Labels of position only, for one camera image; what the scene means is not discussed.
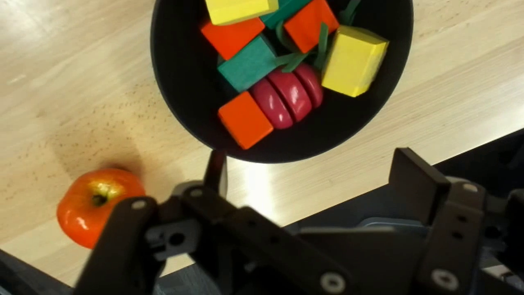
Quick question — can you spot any black bowl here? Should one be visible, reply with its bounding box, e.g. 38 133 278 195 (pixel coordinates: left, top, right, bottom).
149 0 414 166

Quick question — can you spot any yellow wooden block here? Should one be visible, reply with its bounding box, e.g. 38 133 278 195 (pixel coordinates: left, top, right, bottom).
203 0 280 28
319 25 391 100

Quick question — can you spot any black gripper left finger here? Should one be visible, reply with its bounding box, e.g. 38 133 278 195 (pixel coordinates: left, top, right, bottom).
72 149 360 295

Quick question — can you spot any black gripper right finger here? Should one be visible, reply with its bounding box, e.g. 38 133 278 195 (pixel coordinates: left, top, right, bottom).
387 146 524 295

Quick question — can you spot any orange wooden block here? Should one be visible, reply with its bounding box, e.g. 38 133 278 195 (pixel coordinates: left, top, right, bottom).
198 17 269 63
282 0 342 56
216 90 277 153

